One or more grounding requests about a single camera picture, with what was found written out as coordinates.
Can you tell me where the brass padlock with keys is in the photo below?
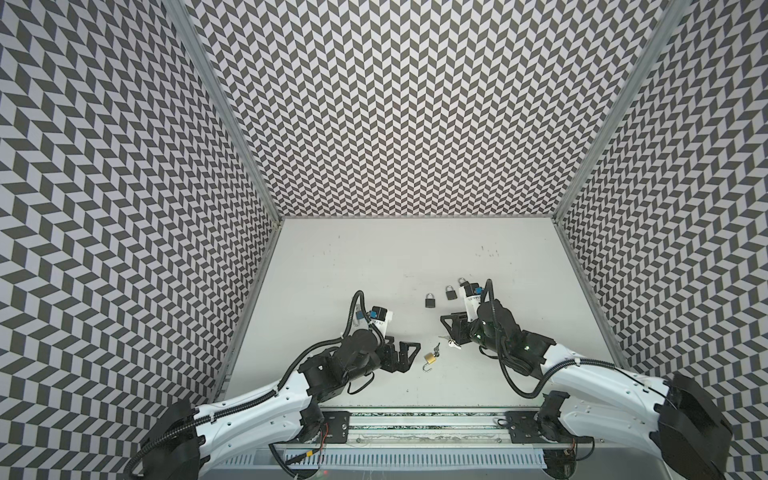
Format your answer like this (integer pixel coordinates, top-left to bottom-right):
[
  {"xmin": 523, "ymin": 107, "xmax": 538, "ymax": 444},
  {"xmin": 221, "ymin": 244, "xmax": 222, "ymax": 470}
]
[{"xmin": 422, "ymin": 344, "xmax": 440, "ymax": 372}]

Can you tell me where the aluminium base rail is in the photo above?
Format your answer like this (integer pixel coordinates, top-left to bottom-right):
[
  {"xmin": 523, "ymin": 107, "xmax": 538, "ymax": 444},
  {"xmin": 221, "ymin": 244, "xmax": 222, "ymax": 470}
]
[{"xmin": 185, "ymin": 407, "xmax": 685, "ymax": 478}]

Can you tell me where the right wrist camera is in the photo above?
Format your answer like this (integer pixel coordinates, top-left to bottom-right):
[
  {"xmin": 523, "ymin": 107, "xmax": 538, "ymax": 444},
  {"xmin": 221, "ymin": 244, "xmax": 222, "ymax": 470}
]
[{"xmin": 460, "ymin": 281, "xmax": 483, "ymax": 322}]

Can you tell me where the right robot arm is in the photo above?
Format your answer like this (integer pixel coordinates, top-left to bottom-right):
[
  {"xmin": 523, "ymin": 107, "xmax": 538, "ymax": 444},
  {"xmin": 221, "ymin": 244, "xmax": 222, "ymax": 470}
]
[{"xmin": 440, "ymin": 295, "xmax": 733, "ymax": 479}]

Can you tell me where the right black corrugated cable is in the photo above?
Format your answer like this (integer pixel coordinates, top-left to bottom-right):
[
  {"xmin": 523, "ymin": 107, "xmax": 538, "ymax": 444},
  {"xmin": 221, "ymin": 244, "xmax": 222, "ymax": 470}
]
[{"xmin": 479, "ymin": 278, "xmax": 619, "ymax": 400}]

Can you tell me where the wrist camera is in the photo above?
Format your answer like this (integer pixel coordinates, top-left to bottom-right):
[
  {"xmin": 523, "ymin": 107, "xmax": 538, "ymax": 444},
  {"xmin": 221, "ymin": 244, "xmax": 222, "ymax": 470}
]
[
  {"xmin": 369, "ymin": 306, "xmax": 394, "ymax": 337},
  {"xmin": 460, "ymin": 281, "xmax": 483, "ymax": 322}
]

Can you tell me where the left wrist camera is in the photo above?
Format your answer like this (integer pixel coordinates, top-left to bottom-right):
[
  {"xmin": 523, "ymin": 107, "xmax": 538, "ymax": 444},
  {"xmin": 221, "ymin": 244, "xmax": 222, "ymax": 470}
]
[{"xmin": 369, "ymin": 306, "xmax": 394, "ymax": 337}]

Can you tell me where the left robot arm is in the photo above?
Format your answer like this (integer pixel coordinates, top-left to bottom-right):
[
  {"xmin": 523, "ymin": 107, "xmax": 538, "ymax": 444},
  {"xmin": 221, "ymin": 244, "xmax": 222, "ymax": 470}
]
[{"xmin": 121, "ymin": 328, "xmax": 421, "ymax": 479}]

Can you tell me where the left black corrugated cable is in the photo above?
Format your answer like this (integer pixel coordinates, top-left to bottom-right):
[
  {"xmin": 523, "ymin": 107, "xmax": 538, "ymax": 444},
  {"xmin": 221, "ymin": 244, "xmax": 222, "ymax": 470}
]
[{"xmin": 341, "ymin": 290, "xmax": 385, "ymax": 349}]

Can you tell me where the black corrugated cable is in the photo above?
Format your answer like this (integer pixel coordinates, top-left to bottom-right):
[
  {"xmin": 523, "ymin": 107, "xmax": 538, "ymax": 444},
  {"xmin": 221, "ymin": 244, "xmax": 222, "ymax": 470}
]
[
  {"xmin": 341, "ymin": 290, "xmax": 385, "ymax": 349},
  {"xmin": 479, "ymin": 278, "xmax": 619, "ymax": 400}
]

